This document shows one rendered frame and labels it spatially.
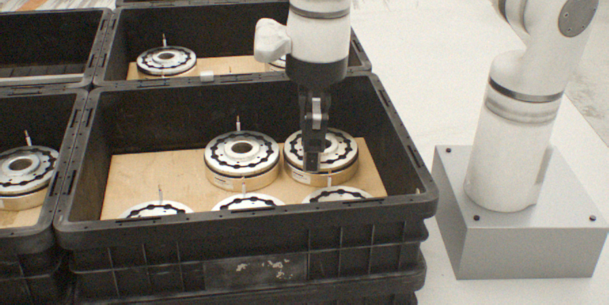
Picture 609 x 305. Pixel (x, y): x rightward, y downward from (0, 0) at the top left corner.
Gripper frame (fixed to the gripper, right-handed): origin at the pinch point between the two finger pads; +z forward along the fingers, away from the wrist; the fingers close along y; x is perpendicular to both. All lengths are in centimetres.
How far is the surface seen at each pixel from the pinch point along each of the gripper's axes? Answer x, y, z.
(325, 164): -2.1, -0.8, 1.8
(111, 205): 25.4, -5.1, 6.1
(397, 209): -8.2, -17.6, -4.1
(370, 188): -8.1, -1.9, 4.7
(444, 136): -27.4, 30.6, 16.2
